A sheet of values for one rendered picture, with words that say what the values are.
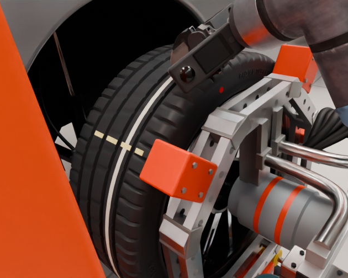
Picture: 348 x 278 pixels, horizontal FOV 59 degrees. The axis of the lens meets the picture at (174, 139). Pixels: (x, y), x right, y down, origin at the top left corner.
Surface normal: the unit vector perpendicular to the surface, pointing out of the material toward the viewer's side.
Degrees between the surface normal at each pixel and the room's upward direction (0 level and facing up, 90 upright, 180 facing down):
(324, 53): 103
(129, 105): 32
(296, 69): 55
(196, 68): 73
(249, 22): 94
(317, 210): 11
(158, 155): 45
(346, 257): 0
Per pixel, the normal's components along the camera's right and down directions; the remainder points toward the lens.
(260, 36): -0.47, 0.81
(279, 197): -0.40, -0.55
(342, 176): -0.11, -0.84
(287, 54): -0.62, -0.11
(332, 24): -0.62, 0.51
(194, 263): 0.72, 0.30
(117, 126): -0.53, -0.35
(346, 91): -0.75, 0.53
